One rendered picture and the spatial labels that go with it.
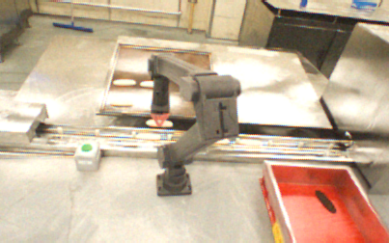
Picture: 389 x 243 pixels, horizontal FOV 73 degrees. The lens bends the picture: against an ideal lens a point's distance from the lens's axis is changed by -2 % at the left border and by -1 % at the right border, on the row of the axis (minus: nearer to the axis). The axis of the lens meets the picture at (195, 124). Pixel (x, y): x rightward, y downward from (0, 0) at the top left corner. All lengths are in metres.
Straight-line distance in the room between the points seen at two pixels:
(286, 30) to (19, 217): 2.49
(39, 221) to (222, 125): 0.63
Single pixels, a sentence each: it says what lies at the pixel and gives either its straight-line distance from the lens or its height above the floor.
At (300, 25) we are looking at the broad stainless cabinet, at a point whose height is 0.88.
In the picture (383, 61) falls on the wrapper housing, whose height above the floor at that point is 1.24.
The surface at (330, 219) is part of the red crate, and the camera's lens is 1.06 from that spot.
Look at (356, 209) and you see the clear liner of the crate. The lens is 1.08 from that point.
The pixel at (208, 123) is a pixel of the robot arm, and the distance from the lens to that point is 0.51.
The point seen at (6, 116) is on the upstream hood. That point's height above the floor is 0.92.
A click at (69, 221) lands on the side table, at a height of 0.82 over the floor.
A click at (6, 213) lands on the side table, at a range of 0.99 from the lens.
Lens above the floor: 1.57
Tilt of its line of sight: 38 degrees down
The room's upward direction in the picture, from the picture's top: 9 degrees clockwise
